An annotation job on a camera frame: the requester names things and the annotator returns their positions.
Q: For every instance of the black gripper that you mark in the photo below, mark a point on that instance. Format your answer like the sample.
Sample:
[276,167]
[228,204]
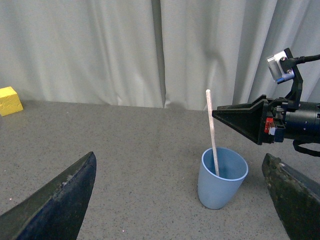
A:
[296,197]

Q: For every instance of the grey-green curtain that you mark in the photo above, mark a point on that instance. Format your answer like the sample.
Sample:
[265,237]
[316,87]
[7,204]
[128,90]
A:
[151,53]

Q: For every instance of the blue plastic cup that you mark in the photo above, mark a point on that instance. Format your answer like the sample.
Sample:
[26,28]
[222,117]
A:
[215,191]

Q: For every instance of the light wooden chopstick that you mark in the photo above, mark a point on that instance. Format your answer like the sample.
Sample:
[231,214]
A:
[212,130]

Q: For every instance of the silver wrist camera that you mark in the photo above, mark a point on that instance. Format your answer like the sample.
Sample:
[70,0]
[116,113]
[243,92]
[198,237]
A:
[277,71]

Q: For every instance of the yellow foam block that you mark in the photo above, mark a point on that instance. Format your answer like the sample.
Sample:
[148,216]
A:
[9,101]

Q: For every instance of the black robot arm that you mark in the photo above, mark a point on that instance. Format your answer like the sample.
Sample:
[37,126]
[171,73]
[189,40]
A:
[106,172]

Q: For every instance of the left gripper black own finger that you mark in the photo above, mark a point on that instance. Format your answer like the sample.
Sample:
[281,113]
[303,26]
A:
[56,211]

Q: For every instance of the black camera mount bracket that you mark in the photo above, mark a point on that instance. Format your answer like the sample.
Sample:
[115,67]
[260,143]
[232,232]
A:
[288,64]

